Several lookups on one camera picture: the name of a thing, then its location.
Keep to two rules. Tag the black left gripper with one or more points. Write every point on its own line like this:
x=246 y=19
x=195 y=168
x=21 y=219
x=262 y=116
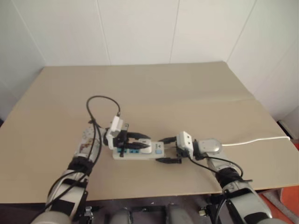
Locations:
x=122 y=141

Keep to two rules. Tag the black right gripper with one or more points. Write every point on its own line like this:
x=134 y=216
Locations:
x=181 y=154

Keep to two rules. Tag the white charger plug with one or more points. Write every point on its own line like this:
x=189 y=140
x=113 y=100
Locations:
x=147 y=141

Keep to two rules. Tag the white power strip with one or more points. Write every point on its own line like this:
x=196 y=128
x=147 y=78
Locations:
x=137 y=157

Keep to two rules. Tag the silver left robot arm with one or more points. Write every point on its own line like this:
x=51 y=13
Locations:
x=70 y=198

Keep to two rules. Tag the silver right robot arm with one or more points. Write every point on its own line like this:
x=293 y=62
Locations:
x=210 y=145

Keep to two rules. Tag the black clamp with yellow connector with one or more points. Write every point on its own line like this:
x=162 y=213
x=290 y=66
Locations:
x=202 y=211

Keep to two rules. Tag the orange object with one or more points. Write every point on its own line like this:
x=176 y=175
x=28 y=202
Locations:
x=271 y=198

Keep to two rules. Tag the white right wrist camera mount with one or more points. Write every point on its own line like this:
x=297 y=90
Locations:
x=185 y=141

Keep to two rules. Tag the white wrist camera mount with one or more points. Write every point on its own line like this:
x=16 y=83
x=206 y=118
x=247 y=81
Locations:
x=185 y=141
x=116 y=126

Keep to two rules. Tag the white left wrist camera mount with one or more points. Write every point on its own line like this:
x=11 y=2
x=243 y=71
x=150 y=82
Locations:
x=116 y=126

